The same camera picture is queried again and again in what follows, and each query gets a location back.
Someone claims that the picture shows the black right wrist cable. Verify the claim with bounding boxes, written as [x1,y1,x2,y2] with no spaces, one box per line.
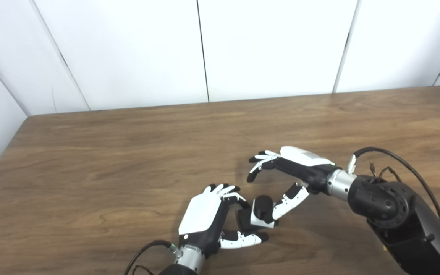
[347,147,440,224]

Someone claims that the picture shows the black peg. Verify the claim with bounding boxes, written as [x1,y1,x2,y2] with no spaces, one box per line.
[238,195,276,231]

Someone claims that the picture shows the white square piece with hole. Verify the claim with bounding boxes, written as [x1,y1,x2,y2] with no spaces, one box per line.
[251,208,276,229]

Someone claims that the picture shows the thin right wrist wires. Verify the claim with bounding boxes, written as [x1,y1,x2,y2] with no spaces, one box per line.
[369,163,402,184]

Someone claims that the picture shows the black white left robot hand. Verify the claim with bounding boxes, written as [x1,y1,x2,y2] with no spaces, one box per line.
[178,184,269,258]

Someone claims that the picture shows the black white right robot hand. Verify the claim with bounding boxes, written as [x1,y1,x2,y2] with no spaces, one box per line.
[247,146,337,224]

